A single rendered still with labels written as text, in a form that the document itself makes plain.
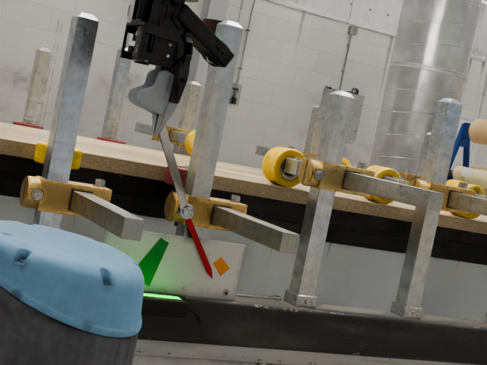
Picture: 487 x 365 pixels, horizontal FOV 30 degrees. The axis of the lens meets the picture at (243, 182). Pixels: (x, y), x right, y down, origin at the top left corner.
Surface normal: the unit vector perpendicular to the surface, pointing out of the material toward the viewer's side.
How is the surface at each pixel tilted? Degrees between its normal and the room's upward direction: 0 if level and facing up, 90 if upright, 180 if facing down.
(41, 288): 86
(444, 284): 90
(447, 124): 90
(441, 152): 90
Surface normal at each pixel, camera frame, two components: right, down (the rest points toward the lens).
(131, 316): 0.92, 0.12
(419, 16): -0.59, -0.07
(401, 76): -0.77, -0.12
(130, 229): 0.45, 0.14
